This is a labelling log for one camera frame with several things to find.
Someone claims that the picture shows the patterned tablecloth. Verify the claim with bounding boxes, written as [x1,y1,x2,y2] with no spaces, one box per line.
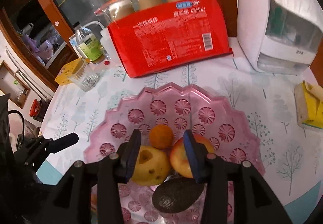
[37,38,322,223]

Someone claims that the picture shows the dark green avocado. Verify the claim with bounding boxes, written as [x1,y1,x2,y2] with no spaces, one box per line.
[152,178,205,214]

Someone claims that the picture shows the red yellow apple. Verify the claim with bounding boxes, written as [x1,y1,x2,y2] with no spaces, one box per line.
[169,134,215,179]

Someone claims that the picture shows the yellow pear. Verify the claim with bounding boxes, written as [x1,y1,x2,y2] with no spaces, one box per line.
[131,146,171,186]

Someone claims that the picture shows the yellow cardboard box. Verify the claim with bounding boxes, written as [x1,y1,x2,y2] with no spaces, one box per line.
[55,58,88,86]

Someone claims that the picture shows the clear drinking glass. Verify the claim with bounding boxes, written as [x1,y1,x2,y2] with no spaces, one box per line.
[66,58,100,92]

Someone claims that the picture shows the small orange in plate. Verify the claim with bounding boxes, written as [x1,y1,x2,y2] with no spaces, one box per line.
[148,124,174,150]

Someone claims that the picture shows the yellow tissue pack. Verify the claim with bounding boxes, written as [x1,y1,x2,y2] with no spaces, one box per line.
[294,80,322,129]

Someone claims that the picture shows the pink glass fruit plate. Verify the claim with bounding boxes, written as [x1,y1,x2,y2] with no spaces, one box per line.
[84,83,265,223]

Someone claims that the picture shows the green label glass bottle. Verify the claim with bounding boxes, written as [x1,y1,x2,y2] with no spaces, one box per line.
[73,21,105,64]

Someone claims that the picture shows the white countertop appliance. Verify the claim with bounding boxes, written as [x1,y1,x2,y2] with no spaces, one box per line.
[237,0,322,75]

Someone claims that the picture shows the red paper cup package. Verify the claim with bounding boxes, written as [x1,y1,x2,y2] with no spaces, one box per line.
[96,0,232,78]

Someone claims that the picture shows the black cable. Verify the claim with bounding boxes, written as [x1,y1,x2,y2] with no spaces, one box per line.
[7,109,26,151]

